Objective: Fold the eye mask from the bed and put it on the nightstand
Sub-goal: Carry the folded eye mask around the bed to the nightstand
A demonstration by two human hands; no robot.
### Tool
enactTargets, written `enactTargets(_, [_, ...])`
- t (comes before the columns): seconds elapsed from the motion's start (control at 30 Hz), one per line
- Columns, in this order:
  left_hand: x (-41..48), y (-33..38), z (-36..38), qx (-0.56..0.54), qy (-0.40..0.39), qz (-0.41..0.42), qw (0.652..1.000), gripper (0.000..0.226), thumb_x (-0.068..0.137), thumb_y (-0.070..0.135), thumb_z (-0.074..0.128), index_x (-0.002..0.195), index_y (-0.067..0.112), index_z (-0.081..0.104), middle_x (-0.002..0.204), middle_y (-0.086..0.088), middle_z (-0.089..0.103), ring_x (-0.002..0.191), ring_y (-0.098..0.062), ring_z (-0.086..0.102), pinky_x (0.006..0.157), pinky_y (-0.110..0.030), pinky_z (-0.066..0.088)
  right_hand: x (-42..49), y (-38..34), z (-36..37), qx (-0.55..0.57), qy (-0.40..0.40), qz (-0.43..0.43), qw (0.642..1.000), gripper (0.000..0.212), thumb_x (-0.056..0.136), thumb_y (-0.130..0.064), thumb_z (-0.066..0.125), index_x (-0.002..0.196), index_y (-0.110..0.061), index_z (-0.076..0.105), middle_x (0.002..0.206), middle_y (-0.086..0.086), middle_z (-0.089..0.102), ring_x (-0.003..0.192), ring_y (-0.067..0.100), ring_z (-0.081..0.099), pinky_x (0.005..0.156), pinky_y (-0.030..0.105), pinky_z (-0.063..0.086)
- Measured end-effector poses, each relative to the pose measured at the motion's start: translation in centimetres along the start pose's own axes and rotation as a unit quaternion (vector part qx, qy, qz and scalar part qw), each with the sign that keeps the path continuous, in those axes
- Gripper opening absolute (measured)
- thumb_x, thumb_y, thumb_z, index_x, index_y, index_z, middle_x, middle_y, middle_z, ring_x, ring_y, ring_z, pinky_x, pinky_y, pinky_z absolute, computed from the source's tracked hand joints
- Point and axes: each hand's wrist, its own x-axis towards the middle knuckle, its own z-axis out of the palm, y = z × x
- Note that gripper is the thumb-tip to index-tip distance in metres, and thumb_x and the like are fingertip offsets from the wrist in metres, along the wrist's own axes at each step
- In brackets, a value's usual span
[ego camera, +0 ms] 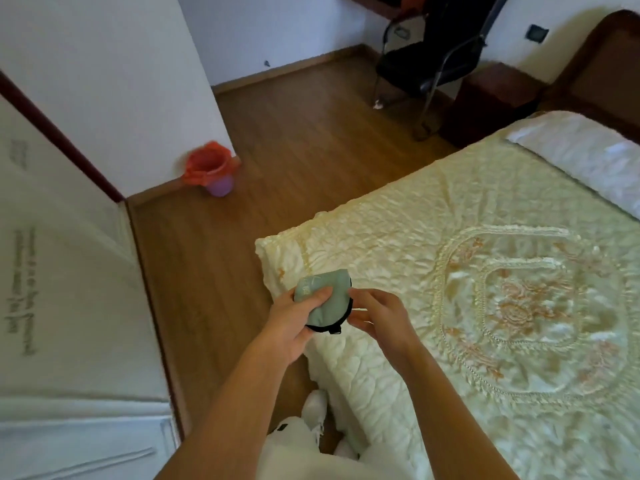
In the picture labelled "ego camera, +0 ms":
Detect white panelled door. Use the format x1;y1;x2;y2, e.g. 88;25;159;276
0;72;193;480

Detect cream embroidered quilted bedspread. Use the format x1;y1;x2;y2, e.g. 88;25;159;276
255;111;640;480

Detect green fabric pouch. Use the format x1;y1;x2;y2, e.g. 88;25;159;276
293;269;355;335

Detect person's left hand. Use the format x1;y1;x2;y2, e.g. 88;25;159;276
264;285;334;367

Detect black metal frame chair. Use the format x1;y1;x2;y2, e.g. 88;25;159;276
372;0;511;141

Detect dark wooden headboard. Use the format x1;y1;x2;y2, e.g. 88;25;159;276
537;10;640;140

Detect person's left forearm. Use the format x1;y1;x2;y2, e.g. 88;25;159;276
154;339;287;480

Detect person's white shoe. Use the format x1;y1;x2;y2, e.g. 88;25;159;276
301;389;329;438
333;437;360;460

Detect purple bin with orange bag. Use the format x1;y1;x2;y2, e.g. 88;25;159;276
181;141;241;198

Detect dark wooden nightstand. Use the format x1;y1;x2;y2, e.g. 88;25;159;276
440;62;548;149

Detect person's white trousers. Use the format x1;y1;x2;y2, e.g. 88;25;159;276
255;416;416;480

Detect person's right forearm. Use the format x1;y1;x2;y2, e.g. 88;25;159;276
395;345;521;480

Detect white pillow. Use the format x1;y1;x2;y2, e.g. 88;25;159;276
506;111;640;221

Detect person's right hand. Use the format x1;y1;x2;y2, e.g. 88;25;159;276
346;288;420;359

